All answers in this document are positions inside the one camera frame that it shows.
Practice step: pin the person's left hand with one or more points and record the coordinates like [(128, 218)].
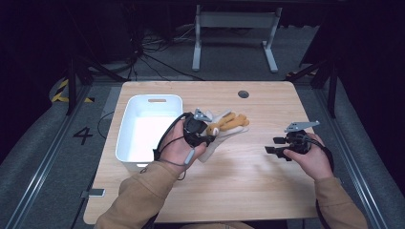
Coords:
[(175, 149)]

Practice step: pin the round grey table grommet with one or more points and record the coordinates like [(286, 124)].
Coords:
[(243, 94)]

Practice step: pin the grey metal floor rail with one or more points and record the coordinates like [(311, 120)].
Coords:
[(356, 168), (41, 168)]

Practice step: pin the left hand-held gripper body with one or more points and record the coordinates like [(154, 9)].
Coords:
[(194, 129)]

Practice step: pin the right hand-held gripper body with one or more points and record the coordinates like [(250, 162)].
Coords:
[(298, 141)]

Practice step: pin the white metal desk frame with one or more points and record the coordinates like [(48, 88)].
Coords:
[(235, 19)]

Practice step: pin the black metal stand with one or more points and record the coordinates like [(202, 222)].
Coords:
[(332, 89), (72, 86)]

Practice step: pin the yellow black hazard tape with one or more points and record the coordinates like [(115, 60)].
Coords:
[(59, 93)]

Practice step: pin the person's right hand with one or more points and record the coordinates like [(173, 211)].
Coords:
[(313, 162)]

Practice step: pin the small silver table clip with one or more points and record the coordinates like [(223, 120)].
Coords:
[(95, 192)]

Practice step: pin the white plastic bin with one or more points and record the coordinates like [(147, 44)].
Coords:
[(143, 133)]

